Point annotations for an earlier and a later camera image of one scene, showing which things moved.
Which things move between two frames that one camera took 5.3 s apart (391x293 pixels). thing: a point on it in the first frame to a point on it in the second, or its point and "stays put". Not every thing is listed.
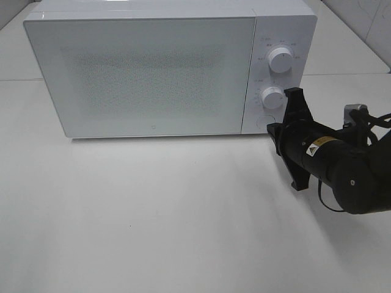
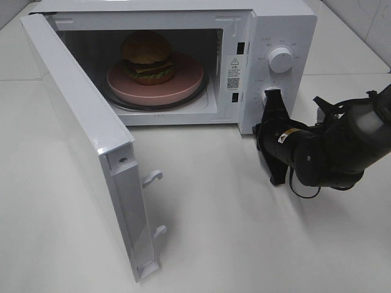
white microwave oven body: [151, 68] stays put
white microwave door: [142, 76] to [113, 142]
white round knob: [280, 60] stays put
